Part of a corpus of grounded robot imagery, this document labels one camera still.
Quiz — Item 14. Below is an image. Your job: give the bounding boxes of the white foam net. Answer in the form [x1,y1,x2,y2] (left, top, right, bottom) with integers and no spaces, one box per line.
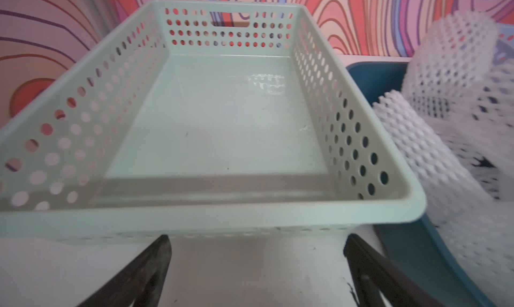
[402,11,499,117]
[402,59,513,201]
[373,90,513,306]

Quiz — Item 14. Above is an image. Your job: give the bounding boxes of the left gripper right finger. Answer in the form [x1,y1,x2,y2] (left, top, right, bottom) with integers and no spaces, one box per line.
[343,233,442,306]

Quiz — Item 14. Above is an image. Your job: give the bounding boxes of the light blue plastic basket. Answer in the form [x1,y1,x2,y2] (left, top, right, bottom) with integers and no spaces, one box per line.
[493,24,513,66]

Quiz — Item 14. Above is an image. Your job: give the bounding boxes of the dark teal plastic tub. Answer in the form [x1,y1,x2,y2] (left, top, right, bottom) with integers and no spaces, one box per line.
[347,61,495,306]

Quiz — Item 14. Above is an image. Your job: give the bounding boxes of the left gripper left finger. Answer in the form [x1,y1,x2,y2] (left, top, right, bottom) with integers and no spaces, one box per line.
[80,235,172,306]

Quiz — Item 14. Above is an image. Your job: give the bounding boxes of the green plastic basket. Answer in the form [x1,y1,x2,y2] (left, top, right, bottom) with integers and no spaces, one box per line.
[1,0,426,244]

